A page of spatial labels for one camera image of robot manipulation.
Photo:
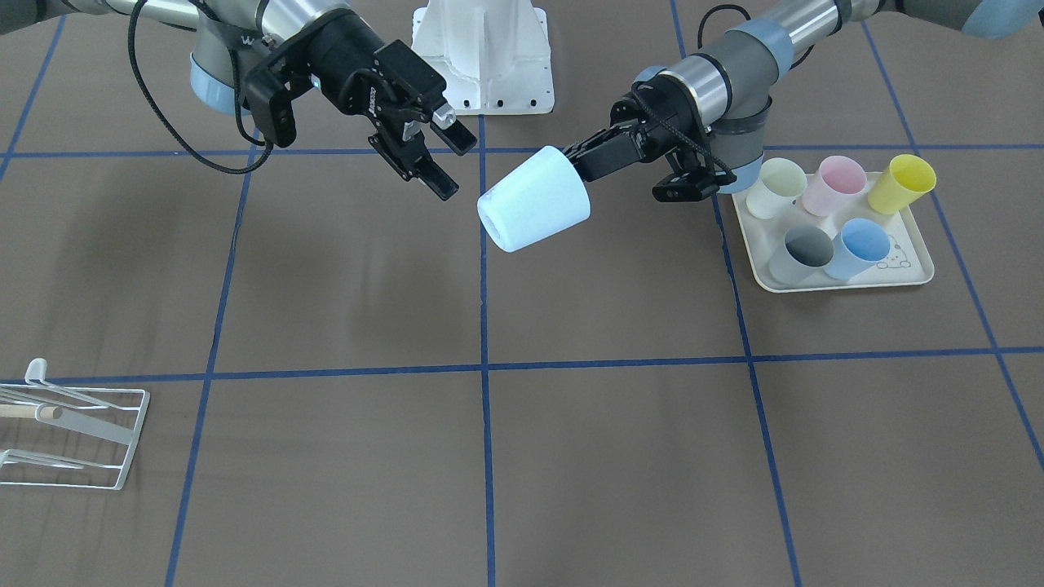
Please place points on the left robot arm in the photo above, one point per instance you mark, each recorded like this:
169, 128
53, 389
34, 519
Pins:
706, 114

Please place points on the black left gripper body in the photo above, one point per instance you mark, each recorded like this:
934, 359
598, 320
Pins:
641, 139

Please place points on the grey plastic cup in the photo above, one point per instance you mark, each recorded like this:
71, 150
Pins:
803, 251

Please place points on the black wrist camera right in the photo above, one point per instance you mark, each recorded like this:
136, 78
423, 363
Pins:
270, 91

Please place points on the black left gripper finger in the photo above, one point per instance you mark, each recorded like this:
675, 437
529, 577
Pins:
606, 144
590, 171

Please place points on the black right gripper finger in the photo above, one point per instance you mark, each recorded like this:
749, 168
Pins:
451, 131
411, 159

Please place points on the yellow plastic cup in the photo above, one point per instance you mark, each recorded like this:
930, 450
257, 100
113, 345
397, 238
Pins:
906, 178

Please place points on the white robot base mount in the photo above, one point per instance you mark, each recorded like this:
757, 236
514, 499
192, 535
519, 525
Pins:
495, 56

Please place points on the cream plastic tray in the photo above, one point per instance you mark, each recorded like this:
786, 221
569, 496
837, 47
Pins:
907, 263

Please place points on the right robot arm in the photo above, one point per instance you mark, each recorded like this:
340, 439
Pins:
255, 58

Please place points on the light blue plastic cup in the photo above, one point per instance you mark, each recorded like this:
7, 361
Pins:
540, 198

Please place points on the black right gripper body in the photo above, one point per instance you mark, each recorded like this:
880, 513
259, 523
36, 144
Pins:
340, 50

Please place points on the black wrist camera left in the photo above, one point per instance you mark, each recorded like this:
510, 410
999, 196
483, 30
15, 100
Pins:
690, 183

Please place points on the white wire cup rack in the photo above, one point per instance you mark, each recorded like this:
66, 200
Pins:
69, 437

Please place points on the pink plastic cup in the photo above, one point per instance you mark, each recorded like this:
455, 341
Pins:
837, 182

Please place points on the pale green plastic cup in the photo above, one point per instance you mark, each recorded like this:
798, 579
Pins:
779, 182

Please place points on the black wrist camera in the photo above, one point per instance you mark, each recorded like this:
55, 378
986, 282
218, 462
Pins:
270, 91
690, 183

